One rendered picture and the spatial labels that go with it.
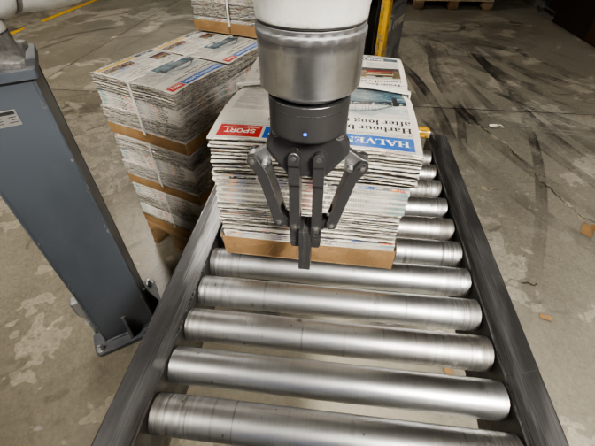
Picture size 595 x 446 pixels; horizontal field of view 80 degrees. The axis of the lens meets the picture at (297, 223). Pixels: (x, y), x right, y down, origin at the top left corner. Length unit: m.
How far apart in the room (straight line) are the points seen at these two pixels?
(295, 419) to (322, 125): 0.35
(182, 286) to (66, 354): 1.09
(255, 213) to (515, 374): 0.42
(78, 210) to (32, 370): 0.74
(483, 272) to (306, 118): 0.46
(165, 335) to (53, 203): 0.66
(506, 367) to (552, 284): 1.39
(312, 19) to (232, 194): 0.32
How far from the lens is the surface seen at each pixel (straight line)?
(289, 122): 0.32
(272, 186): 0.39
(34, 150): 1.07
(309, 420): 0.49
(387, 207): 0.53
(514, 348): 0.61
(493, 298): 0.65
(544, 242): 2.15
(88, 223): 1.19
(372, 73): 0.71
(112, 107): 1.47
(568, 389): 1.66
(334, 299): 0.57
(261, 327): 0.54
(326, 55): 0.29
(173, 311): 0.59
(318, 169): 0.36
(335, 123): 0.32
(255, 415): 0.49
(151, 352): 0.56
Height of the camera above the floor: 1.26
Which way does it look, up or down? 43 degrees down
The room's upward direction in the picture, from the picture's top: straight up
